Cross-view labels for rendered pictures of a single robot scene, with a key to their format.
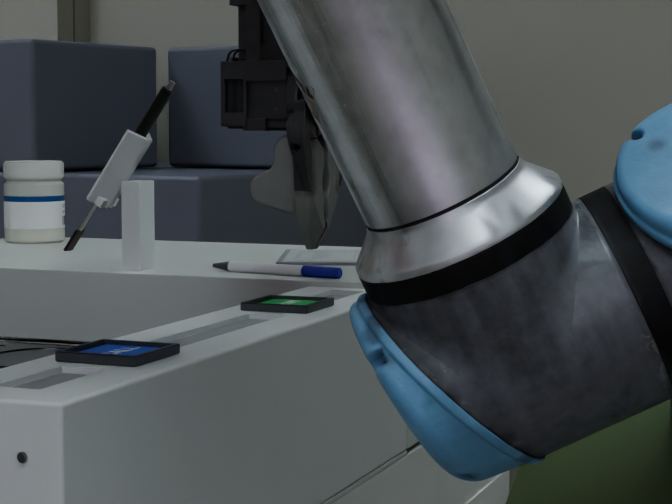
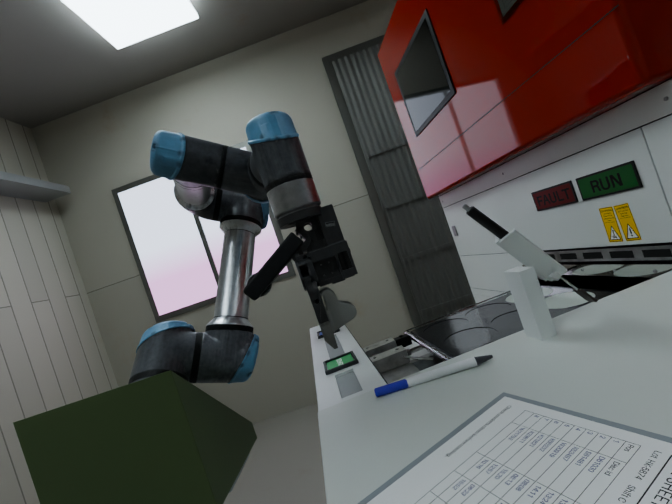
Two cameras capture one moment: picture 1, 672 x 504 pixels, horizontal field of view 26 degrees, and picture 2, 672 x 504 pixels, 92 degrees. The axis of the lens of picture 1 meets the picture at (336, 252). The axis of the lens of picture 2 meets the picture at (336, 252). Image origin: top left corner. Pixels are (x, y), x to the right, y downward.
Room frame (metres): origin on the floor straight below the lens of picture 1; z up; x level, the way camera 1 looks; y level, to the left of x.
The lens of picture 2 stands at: (1.64, -0.17, 1.14)
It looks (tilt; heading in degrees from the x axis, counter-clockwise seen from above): 0 degrees down; 152
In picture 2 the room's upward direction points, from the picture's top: 19 degrees counter-clockwise
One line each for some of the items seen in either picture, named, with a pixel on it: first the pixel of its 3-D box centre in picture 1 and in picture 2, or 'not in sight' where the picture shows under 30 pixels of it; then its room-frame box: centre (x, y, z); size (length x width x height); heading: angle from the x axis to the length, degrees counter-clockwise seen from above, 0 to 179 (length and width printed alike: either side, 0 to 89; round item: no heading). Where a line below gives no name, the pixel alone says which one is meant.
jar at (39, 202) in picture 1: (34, 201); not in sight; (1.71, 0.35, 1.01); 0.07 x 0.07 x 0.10
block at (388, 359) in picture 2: not in sight; (388, 359); (1.05, 0.17, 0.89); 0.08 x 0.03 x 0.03; 68
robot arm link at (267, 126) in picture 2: not in sight; (278, 154); (1.18, 0.03, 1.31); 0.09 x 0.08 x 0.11; 177
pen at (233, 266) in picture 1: (275, 269); (433, 374); (1.33, 0.06, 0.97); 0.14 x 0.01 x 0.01; 59
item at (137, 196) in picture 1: (122, 199); (534, 278); (1.39, 0.20, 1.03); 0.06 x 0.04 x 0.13; 68
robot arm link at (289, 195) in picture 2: not in sight; (295, 202); (1.18, 0.03, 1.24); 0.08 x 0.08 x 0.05
